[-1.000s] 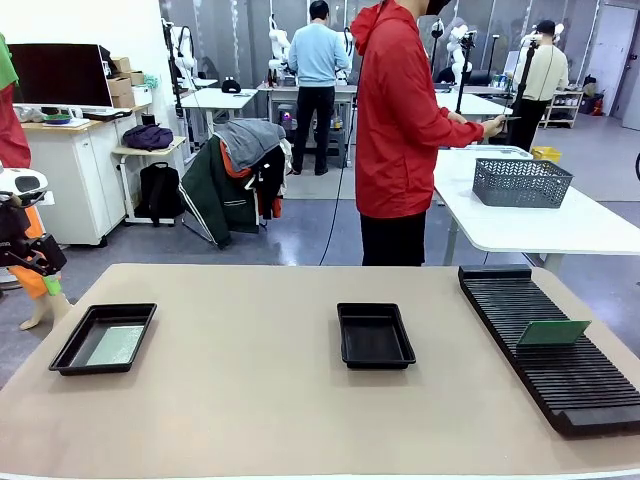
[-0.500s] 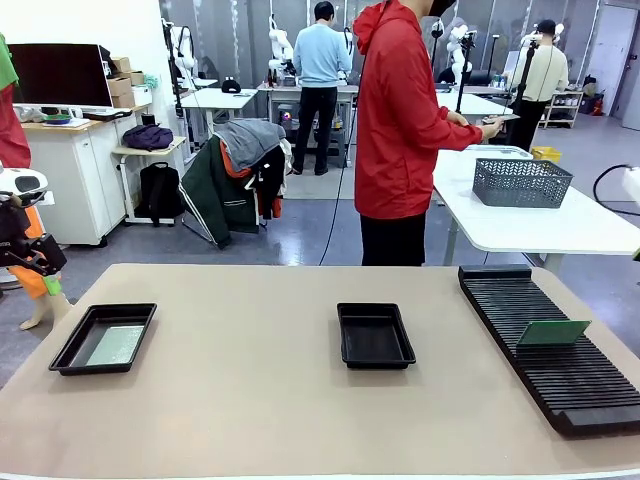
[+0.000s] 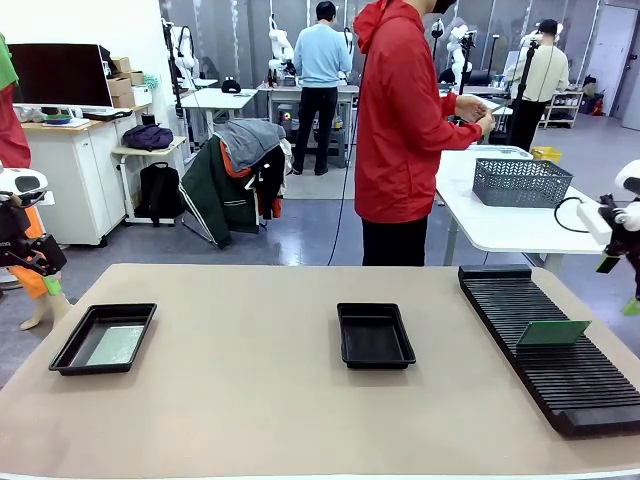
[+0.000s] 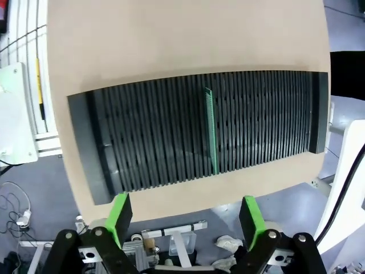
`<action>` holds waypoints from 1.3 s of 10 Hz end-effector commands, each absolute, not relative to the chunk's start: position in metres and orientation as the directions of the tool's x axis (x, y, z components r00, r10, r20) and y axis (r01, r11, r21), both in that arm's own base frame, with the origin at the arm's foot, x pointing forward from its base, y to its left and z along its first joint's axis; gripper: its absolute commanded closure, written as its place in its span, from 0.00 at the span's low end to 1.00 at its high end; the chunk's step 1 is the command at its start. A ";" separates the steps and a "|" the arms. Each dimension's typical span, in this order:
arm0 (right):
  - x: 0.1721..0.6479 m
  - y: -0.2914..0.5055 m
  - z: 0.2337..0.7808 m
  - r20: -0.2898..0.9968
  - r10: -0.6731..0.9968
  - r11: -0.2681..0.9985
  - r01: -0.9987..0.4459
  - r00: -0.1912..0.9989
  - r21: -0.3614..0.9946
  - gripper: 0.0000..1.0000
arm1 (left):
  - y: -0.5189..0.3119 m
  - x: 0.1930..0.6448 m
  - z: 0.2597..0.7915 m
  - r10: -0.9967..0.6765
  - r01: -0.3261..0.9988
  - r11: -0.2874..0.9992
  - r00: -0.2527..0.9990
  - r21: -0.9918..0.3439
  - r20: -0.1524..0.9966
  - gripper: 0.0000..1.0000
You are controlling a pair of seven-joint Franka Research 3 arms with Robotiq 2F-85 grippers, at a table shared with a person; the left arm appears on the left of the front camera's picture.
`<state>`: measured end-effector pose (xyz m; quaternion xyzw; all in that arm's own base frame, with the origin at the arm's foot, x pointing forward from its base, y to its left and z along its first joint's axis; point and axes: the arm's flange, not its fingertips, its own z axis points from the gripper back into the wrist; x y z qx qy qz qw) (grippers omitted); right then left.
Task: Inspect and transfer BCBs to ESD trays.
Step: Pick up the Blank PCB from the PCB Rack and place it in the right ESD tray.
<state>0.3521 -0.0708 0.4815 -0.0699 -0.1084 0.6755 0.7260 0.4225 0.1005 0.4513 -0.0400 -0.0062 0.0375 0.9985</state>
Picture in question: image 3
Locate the dark green jacket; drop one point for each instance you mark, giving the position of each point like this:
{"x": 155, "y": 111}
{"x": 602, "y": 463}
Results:
{"x": 215, "y": 195}

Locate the white storage bin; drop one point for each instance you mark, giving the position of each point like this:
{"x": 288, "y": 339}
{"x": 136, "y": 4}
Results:
{"x": 142, "y": 96}

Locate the person's right hand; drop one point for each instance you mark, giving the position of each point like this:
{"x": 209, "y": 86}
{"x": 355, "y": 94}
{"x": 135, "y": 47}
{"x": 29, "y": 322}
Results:
{"x": 486, "y": 125}

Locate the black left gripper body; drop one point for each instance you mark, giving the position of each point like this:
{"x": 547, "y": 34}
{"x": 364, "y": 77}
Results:
{"x": 10, "y": 235}

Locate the person's left hand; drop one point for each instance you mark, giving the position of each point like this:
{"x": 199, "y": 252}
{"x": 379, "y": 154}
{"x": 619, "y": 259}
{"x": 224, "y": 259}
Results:
{"x": 472, "y": 106}

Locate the grey door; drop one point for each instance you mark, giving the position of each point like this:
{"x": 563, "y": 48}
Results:
{"x": 617, "y": 55}

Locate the grey workbench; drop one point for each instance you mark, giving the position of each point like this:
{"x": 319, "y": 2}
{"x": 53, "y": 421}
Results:
{"x": 280, "y": 100}

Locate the black tripod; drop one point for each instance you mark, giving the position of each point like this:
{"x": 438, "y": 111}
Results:
{"x": 522, "y": 90}

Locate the white cabinet with wooden top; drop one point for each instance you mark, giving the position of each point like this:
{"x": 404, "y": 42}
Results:
{"x": 75, "y": 190}

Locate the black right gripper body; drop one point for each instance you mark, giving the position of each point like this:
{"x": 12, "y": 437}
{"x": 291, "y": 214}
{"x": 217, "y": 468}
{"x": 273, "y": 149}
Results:
{"x": 627, "y": 242}

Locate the black cap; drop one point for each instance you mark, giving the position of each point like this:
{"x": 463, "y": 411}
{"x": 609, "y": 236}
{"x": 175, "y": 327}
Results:
{"x": 231, "y": 86}

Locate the grey plastic basket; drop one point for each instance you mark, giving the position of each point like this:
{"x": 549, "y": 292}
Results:
{"x": 520, "y": 185}

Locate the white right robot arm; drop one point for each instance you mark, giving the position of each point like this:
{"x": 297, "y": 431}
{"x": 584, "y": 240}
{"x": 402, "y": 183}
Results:
{"x": 631, "y": 172}

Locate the green circuit board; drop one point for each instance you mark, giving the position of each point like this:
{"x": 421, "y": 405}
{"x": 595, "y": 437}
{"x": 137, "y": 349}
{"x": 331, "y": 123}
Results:
{"x": 117, "y": 345}
{"x": 552, "y": 332}

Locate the grey stool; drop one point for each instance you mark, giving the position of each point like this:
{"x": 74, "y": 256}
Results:
{"x": 336, "y": 145}

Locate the person's red-sleeved left forearm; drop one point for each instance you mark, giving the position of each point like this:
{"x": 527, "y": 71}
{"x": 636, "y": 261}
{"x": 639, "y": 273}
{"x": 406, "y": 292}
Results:
{"x": 448, "y": 103}

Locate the yellow bin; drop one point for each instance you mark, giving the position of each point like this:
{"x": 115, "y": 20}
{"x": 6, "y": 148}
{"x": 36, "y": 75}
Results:
{"x": 547, "y": 154}

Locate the man in light-blue sweater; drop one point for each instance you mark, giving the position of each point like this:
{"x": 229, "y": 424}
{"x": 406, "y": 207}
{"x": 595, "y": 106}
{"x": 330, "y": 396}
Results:
{"x": 322, "y": 55}

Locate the translucent white tub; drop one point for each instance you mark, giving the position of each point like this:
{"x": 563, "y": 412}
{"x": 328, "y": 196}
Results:
{"x": 500, "y": 150}

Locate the person in beige top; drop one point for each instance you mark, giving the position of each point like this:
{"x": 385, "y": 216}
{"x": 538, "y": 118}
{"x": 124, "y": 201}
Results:
{"x": 545, "y": 75}

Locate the small wooden-top side table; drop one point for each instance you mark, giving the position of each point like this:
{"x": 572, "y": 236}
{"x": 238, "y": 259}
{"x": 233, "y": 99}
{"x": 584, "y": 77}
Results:
{"x": 165, "y": 148}

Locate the black plastic ESD tray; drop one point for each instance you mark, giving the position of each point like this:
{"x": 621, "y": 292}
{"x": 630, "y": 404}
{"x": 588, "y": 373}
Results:
{"x": 75, "y": 340}
{"x": 372, "y": 340}

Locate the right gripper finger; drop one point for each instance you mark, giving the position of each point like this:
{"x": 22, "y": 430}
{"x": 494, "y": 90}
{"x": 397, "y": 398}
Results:
{"x": 608, "y": 262}
{"x": 634, "y": 306}

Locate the purple bag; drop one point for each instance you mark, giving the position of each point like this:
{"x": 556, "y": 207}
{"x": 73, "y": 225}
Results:
{"x": 147, "y": 137}

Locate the metal shelf unit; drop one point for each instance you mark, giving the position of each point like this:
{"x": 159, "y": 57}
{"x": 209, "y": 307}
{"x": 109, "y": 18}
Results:
{"x": 565, "y": 102}

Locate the black garment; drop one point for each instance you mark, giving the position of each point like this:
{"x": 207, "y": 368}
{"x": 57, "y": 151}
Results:
{"x": 272, "y": 180}

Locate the black slotted board rack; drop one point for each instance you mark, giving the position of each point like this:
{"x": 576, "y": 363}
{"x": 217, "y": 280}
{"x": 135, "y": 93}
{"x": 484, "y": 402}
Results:
{"x": 575, "y": 380}

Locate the person's red-sleeved right forearm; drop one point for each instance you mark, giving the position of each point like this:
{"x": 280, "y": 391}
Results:
{"x": 457, "y": 135}

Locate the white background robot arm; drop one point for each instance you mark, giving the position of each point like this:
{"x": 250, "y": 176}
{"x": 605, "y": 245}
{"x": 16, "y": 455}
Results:
{"x": 280, "y": 50}
{"x": 457, "y": 45}
{"x": 182, "y": 50}

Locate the brown cardboard box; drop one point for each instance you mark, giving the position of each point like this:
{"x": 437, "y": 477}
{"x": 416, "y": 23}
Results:
{"x": 137, "y": 78}
{"x": 121, "y": 64}
{"x": 123, "y": 100}
{"x": 119, "y": 86}

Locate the black backpack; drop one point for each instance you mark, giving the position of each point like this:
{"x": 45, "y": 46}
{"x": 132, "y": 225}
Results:
{"x": 159, "y": 192}

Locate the white work table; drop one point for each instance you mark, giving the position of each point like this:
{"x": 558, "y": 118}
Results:
{"x": 220, "y": 97}

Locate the person in red hoodie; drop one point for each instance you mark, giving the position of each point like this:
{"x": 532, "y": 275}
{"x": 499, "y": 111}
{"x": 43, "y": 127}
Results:
{"x": 395, "y": 140}

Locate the grey hooded jacket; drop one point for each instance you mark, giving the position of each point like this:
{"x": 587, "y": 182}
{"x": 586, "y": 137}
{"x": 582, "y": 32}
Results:
{"x": 252, "y": 142}

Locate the black computer monitor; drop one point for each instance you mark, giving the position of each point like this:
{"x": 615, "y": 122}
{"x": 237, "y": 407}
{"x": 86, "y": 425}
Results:
{"x": 60, "y": 75}

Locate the green bowl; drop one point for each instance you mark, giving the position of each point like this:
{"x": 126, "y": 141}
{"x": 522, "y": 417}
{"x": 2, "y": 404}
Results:
{"x": 57, "y": 119}

